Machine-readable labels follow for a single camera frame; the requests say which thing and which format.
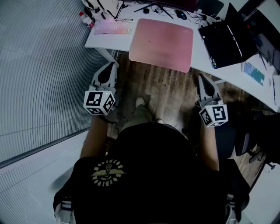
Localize white backpack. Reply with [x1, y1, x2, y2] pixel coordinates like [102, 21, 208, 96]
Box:
[81, 0, 125, 21]

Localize blue keyboard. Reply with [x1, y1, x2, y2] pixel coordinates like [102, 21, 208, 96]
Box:
[243, 61, 266, 87]

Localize black printed t-shirt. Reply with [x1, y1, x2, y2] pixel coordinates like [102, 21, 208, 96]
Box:
[53, 122, 250, 224]

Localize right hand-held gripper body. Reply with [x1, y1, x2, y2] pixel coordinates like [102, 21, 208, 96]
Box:
[198, 97, 229, 128]

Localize person's right forearm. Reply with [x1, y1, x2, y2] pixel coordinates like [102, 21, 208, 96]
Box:
[199, 126, 220, 172]

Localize dark tilted monitor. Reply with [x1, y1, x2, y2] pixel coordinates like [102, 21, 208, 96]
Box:
[248, 21, 280, 73]

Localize black computer mouse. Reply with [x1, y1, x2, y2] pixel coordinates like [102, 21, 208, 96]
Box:
[175, 10, 188, 21]

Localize pink backlit keyboard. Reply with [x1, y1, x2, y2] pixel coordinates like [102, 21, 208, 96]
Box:
[94, 21, 134, 35]

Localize person's left forearm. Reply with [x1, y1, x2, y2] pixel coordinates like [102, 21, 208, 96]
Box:
[80, 115, 109, 159]

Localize black office chair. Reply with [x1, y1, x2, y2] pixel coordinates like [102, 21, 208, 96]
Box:
[215, 126, 251, 211]

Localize red-capped plastic bottle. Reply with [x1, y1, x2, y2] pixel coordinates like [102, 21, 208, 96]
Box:
[78, 11, 96, 29]

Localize black laptop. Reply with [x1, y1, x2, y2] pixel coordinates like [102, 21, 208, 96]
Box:
[198, 2, 259, 70]

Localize white flat box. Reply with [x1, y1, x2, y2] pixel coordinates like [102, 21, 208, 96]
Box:
[272, 74, 280, 112]

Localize black swivel chair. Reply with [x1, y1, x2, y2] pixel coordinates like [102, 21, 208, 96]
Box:
[235, 108, 280, 170]

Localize olive trousers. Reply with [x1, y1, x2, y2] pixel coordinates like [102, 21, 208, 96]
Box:
[121, 104, 154, 132]

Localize white harness strap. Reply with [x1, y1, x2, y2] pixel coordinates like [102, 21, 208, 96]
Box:
[54, 197, 76, 224]
[225, 193, 239, 224]

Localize pink desk mat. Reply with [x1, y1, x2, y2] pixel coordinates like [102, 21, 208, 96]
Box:
[128, 18, 194, 73]

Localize white desk leg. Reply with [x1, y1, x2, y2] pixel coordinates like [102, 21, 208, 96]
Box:
[95, 48, 120, 67]

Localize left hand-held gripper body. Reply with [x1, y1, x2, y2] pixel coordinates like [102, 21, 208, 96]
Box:
[83, 84, 120, 116]

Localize white charger with cables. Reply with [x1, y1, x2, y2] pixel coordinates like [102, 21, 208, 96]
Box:
[195, 13, 224, 26]

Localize black monitor with stand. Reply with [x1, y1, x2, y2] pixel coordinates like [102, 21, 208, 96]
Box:
[124, 0, 200, 20]

